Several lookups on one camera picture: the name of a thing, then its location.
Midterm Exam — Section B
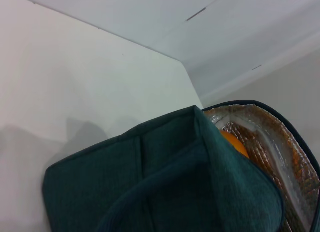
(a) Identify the teal insulated lunch bag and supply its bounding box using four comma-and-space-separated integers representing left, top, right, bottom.
42, 99, 320, 232

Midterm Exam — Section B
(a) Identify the orange yellow pear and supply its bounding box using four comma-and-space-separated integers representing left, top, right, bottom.
219, 130, 250, 159

